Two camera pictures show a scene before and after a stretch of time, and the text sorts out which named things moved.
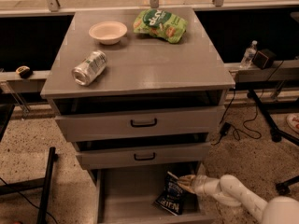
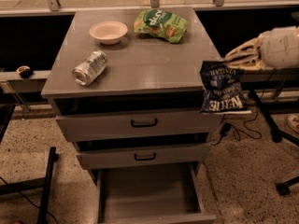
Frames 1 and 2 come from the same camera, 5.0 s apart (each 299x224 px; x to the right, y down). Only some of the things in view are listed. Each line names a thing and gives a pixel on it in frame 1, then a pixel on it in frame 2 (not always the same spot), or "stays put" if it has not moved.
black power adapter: (225, 128) stays put
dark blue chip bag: (171, 196) → (221, 88)
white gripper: (201, 185) → (277, 48)
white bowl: (109, 33) stays put
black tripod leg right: (277, 134) stays put
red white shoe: (292, 120) stays put
